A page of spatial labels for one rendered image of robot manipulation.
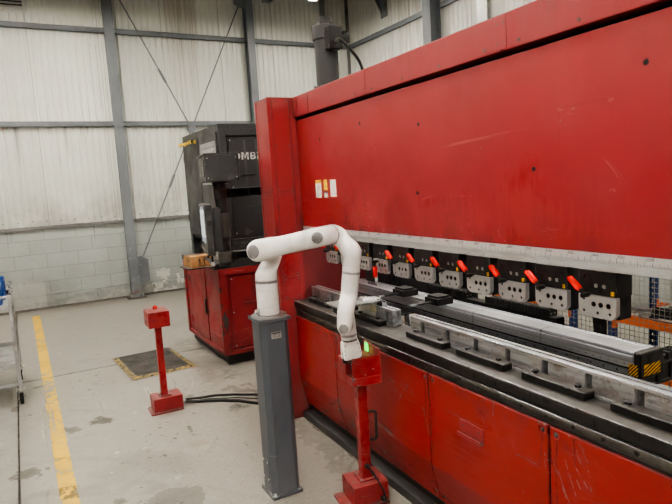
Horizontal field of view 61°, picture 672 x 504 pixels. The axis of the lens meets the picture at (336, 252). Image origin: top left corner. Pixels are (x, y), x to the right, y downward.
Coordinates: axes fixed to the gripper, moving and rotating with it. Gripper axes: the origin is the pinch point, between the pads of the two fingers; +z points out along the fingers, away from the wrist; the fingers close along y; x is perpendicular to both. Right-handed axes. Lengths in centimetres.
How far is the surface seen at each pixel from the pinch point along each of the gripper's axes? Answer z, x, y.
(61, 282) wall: 19, -732, 207
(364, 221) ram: -69, -41, -34
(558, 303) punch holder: -41, 98, -49
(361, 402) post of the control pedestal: 20.4, -2.4, -2.5
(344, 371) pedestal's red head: 2.9, -6.2, 3.1
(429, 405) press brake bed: 16.7, 30.3, -25.0
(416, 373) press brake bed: 3.0, 21.5, -24.6
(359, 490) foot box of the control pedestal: 64, 4, 8
